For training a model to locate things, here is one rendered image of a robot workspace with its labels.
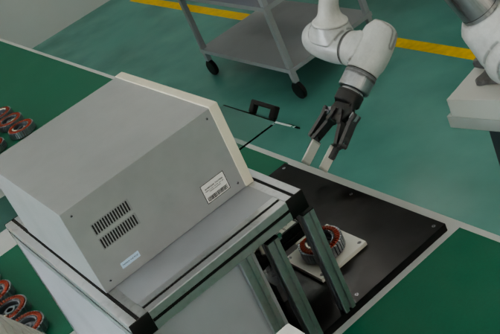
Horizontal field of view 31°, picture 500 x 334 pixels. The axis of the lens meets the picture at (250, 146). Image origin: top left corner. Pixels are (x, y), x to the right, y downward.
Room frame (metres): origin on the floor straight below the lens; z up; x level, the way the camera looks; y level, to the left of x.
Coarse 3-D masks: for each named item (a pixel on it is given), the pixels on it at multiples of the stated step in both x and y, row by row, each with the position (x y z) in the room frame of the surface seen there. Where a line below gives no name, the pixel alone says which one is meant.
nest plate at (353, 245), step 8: (344, 232) 1.81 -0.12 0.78; (328, 240) 1.81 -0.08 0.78; (352, 240) 1.77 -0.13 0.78; (360, 240) 1.75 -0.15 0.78; (344, 248) 1.75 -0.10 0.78; (352, 248) 1.74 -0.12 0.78; (360, 248) 1.73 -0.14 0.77; (288, 256) 1.82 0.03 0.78; (296, 256) 1.80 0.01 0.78; (344, 256) 1.72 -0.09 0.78; (352, 256) 1.72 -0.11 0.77; (296, 264) 1.77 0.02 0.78; (304, 264) 1.76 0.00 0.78; (312, 264) 1.75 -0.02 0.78; (304, 272) 1.74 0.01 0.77; (312, 272) 1.72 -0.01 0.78; (320, 272) 1.70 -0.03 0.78; (320, 280) 1.69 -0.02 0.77
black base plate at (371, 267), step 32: (320, 192) 2.04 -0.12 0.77; (352, 192) 1.98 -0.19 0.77; (352, 224) 1.84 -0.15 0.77; (384, 224) 1.79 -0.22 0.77; (416, 224) 1.73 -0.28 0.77; (384, 256) 1.67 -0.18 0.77; (416, 256) 1.64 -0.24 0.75; (320, 288) 1.67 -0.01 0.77; (352, 288) 1.62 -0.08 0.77; (288, 320) 1.61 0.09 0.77; (320, 320) 1.56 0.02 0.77
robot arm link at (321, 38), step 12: (324, 0) 2.30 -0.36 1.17; (336, 0) 2.30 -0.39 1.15; (324, 12) 2.30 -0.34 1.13; (336, 12) 2.30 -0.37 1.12; (312, 24) 2.33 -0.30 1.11; (324, 24) 2.29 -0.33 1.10; (336, 24) 2.28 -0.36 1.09; (348, 24) 2.30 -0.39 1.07; (312, 36) 2.32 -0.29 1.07; (324, 36) 2.28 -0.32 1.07; (336, 36) 2.27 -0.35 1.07; (312, 48) 2.33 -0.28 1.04; (324, 48) 2.28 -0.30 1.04; (336, 48) 2.25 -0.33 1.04; (324, 60) 2.32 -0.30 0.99; (336, 60) 2.26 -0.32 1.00
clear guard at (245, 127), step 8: (224, 112) 2.13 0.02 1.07; (232, 112) 2.11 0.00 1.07; (240, 112) 2.09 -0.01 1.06; (248, 112) 2.07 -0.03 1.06; (232, 120) 2.07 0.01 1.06; (240, 120) 2.05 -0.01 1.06; (248, 120) 2.03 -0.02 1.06; (256, 120) 2.01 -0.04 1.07; (264, 120) 1.99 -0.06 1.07; (272, 120) 1.97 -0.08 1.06; (232, 128) 2.02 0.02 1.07; (240, 128) 2.00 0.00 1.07; (248, 128) 1.99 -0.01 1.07; (256, 128) 1.97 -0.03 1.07; (264, 128) 1.95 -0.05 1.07; (240, 136) 1.96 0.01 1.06; (248, 136) 1.95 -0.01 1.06; (256, 136) 1.93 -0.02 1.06; (240, 144) 1.92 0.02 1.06
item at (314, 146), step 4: (312, 140) 2.13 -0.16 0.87; (312, 144) 2.13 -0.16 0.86; (316, 144) 2.13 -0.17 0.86; (320, 144) 2.14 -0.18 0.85; (308, 148) 2.13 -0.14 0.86; (312, 148) 2.13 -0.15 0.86; (316, 148) 2.13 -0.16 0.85; (308, 152) 2.12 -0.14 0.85; (312, 152) 2.13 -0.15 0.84; (304, 156) 2.12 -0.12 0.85; (308, 156) 2.12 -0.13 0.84; (312, 156) 2.12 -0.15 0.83; (304, 160) 2.11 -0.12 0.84; (308, 160) 2.12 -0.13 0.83; (308, 164) 2.11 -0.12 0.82
